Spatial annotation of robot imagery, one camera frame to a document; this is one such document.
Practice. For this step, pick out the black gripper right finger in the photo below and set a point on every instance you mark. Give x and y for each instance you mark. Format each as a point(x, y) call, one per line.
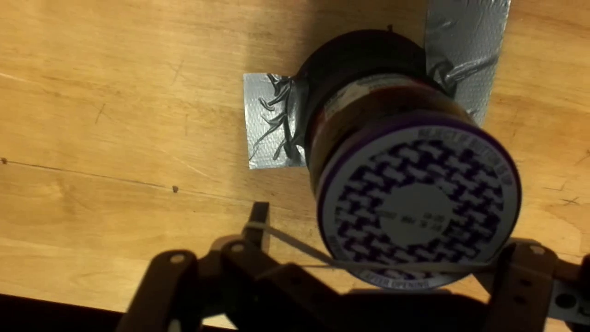
point(528, 283)

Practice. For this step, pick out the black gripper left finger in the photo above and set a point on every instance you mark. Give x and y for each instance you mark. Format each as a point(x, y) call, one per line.
point(237, 278)

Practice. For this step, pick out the dark upside-down cup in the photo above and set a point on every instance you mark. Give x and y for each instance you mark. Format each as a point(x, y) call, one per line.
point(410, 191)

